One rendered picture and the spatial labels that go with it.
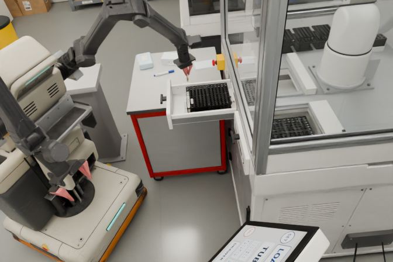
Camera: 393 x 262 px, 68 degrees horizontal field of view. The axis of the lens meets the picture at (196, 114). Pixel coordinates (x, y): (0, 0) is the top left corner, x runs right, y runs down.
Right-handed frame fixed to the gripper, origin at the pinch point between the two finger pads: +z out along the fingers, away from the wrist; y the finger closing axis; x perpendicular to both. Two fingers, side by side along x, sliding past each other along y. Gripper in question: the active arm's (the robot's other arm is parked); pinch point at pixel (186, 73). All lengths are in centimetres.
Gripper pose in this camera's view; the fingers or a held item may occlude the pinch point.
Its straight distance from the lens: 156.3
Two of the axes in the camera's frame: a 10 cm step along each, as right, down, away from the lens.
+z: 1.3, 7.1, 6.9
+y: 8.5, -4.4, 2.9
